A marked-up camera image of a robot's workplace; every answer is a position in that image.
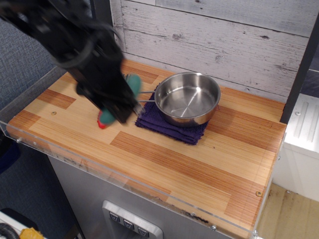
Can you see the purple folded cloth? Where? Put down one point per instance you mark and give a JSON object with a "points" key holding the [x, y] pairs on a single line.
{"points": [[152, 119]]}

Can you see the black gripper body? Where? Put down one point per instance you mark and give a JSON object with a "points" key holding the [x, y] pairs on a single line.
{"points": [[98, 70]]}

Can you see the dark vertical post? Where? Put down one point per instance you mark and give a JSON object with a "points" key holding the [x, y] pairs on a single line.
{"points": [[303, 21], [101, 10]]}

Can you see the green toy cucumber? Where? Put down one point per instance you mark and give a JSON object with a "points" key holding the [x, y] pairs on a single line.
{"points": [[135, 83]]}

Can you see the silver dispenser button panel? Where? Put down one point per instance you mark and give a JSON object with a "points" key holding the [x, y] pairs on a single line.
{"points": [[131, 221]]}

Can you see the white side cabinet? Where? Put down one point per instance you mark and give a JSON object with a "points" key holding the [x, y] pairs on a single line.
{"points": [[297, 167]]}

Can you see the grey metal cabinet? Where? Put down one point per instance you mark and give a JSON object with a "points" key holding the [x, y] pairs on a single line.
{"points": [[181, 207]]}

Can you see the clear acrylic table guard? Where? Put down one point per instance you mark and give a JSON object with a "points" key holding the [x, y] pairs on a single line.
{"points": [[235, 155]]}

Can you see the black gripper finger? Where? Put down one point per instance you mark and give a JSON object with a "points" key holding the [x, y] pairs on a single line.
{"points": [[115, 112], [136, 107]]}

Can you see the yellow object at bottom left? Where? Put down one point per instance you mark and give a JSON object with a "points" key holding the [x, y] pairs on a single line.
{"points": [[30, 233]]}

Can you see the dark left vertical post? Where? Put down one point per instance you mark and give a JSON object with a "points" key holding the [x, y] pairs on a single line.
{"points": [[101, 10]]}

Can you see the dark right vertical post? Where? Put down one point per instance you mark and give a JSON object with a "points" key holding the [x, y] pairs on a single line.
{"points": [[303, 21]]}

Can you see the stainless steel pan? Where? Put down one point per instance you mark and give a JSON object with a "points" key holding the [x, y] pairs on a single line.
{"points": [[186, 99]]}

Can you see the red-handled toy fork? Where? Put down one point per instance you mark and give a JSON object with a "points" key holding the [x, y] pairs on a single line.
{"points": [[100, 124]]}

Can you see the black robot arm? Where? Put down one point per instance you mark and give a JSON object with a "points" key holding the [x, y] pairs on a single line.
{"points": [[83, 46]]}

